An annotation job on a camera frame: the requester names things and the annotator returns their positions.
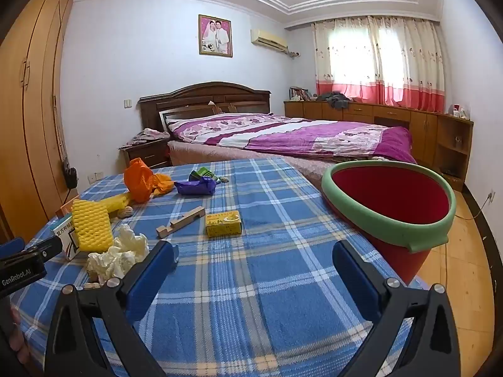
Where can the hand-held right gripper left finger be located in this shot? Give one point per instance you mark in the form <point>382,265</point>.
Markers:
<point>151,279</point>

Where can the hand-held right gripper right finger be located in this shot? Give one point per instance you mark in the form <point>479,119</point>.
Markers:
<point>355,282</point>

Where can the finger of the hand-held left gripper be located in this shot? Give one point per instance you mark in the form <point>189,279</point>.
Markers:
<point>47,249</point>

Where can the yellow foam net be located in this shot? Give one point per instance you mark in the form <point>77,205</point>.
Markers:
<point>92,226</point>

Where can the notched wooden piece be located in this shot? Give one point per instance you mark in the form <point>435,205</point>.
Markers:
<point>180,222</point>

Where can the red bucket with green rim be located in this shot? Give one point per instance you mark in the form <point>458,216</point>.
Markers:
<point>393,196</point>

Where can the orange foam net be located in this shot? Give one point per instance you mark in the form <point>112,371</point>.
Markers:
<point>139,180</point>

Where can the person's left hand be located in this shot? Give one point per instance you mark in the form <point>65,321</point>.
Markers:
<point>19,333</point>

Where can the white medicine box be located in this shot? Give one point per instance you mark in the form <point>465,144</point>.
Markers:
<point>65,239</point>

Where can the crumpled white tissue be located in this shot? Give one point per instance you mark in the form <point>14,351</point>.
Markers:
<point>106,265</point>
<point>131,241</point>

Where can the black hanging bag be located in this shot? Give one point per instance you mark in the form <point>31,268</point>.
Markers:
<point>70,174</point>

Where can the yellow foam tube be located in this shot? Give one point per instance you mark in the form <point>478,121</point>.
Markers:
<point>116,202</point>

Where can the yellow cardboard box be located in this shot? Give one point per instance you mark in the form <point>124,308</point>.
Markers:
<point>223,224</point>

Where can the orange crumpled wrapper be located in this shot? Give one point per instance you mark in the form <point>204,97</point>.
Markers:
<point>163,186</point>

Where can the blue plaid blanket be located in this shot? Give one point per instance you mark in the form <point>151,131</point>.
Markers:
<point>255,282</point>

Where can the purple wrapper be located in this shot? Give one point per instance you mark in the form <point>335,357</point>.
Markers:
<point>194,187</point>

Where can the green wrapper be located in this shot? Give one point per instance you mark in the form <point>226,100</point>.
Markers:
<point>204,172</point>

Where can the dark wooden nightstand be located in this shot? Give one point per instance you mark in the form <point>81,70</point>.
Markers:
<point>147,155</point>

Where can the pink floral clothes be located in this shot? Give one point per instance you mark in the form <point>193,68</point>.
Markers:
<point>143,135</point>

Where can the floral pillow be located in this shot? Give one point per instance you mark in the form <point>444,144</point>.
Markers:
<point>196,123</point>

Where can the wooden wardrobe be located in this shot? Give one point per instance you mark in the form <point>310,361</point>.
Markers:
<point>35,86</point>

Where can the long wooden low cabinet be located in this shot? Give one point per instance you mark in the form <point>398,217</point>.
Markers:
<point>393,119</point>

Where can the grey clothes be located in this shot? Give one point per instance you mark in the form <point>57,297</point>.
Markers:
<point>334,100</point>

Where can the dark wooden headboard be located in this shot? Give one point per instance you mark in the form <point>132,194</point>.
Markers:
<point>204,94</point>

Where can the row of books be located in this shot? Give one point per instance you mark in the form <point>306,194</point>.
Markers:
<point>300,93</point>

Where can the small jars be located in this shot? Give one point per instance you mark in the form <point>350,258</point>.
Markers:
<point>459,112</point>

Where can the floral curtain with pink hem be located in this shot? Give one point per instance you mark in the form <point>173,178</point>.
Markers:
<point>377,63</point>

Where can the framed wedding photo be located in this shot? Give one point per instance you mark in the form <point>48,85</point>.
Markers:
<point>215,35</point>

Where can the white wall socket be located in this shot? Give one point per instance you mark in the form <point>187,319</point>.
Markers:
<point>95,176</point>

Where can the wall air conditioner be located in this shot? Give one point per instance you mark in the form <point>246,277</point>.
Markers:
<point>269,39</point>

